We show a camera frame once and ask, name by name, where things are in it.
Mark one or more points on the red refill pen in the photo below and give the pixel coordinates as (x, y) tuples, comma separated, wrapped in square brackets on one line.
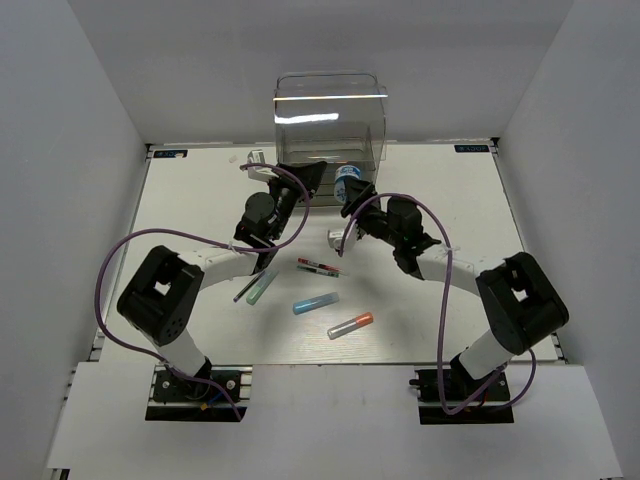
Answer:
[(321, 266)]

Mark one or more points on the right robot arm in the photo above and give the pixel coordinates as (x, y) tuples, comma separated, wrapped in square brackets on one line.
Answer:
[(520, 304)]

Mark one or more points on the orange highlighter marker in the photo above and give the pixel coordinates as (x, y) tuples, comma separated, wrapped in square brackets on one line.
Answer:
[(350, 326)]

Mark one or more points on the green highlighter marker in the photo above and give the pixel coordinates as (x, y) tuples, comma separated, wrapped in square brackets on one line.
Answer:
[(261, 286)]

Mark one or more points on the blue highlighter marker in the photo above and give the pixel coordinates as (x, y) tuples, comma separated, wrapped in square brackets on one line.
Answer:
[(311, 304)]

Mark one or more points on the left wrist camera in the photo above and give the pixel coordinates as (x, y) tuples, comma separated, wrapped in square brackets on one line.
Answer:
[(257, 167)]

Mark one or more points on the dark blue pen refill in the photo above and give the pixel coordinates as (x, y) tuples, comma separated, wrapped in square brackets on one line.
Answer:
[(248, 287)]

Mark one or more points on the blue table label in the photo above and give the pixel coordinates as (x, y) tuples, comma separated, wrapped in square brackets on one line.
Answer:
[(170, 154), (471, 148)]

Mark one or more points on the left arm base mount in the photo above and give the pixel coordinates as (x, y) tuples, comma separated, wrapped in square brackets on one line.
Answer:
[(172, 399)]

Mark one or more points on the left blue table label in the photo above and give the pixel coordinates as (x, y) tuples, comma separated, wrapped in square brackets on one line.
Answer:
[(170, 154)]

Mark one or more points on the clear plastic drawer organizer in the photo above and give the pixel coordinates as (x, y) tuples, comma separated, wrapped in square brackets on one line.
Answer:
[(337, 117)]

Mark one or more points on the right blue table label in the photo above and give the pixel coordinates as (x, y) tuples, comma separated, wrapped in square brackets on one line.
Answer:
[(471, 148)]

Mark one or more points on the blue cleaning gel jar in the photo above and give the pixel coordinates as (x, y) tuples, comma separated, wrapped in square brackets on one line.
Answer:
[(343, 173)]

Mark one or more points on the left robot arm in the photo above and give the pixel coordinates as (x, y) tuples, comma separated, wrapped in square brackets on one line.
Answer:
[(161, 295)]

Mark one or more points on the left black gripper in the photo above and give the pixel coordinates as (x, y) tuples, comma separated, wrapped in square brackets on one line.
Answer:
[(310, 175)]

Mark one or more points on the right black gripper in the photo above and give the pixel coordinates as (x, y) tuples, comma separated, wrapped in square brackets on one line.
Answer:
[(358, 191)]

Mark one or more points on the green refill pen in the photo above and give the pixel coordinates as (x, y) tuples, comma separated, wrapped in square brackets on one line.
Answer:
[(319, 271)]

